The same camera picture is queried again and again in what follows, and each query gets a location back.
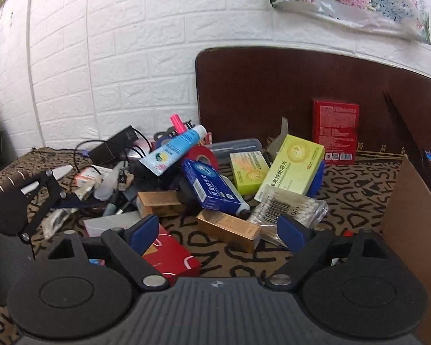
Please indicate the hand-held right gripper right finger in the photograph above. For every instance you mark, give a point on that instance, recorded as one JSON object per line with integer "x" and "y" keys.
{"x": 291, "y": 231}

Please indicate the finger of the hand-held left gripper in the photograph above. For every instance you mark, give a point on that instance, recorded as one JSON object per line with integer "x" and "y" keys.
{"x": 72, "y": 203}

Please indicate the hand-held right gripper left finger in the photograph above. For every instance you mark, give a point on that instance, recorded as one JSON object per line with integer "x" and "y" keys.
{"x": 143, "y": 231}

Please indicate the cardboard box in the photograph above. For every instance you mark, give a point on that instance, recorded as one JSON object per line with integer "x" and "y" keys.
{"x": 413, "y": 205}

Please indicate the cotton swab pack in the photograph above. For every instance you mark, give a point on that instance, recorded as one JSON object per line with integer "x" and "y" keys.
{"x": 294, "y": 208}

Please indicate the clear plastic bag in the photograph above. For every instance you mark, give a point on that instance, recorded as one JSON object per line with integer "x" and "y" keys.
{"x": 57, "y": 222}

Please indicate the small white orange box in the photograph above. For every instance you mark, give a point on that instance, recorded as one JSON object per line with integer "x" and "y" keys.
{"x": 86, "y": 181}

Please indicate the gold box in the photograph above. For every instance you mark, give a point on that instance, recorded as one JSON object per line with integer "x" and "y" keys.
{"x": 158, "y": 203}
{"x": 226, "y": 228}

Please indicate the red box with white lines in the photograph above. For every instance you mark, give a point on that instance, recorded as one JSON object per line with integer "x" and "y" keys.
{"x": 172, "y": 255}

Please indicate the white flat box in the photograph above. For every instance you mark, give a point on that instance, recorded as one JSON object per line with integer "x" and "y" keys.
{"x": 107, "y": 222}

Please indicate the large yellow-green box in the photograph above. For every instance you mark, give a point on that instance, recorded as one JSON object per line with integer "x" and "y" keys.
{"x": 294, "y": 165}

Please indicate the brown glasses case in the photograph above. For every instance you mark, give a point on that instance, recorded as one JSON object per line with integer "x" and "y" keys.
{"x": 7, "y": 181}

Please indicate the small yellow-green box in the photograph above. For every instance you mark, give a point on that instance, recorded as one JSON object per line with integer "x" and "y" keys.
{"x": 247, "y": 172}

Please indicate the blue medicine box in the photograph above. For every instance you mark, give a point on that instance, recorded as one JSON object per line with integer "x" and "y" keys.
{"x": 208, "y": 187}

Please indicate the blue white toothpaste tube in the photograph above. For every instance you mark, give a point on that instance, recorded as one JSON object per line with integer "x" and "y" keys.
{"x": 172, "y": 147}

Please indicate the red tape roll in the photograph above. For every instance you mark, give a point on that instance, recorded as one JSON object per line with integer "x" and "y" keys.
{"x": 204, "y": 156}

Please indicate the grey plastic case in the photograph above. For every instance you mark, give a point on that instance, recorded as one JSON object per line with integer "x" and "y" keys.
{"x": 237, "y": 147}

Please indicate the pink highlighter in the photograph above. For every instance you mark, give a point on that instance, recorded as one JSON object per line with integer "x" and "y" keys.
{"x": 177, "y": 122}

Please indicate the dark brown wooden board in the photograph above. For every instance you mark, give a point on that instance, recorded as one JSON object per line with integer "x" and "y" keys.
{"x": 258, "y": 90}

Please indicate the white wall pipe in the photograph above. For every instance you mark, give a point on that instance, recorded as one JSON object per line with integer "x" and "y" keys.
{"x": 34, "y": 61}

